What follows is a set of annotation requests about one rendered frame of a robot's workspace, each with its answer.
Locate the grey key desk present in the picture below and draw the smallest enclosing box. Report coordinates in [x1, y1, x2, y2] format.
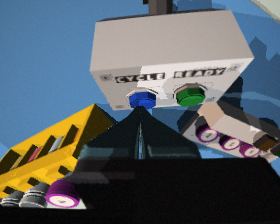
[90, 0, 254, 111]

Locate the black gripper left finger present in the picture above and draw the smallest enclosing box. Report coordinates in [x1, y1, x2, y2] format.
[77, 106, 140, 161]

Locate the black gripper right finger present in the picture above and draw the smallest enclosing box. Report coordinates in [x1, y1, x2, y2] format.
[140, 106, 202, 159]

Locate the blue flat mat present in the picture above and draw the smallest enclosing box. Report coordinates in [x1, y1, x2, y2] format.
[0, 0, 280, 159]

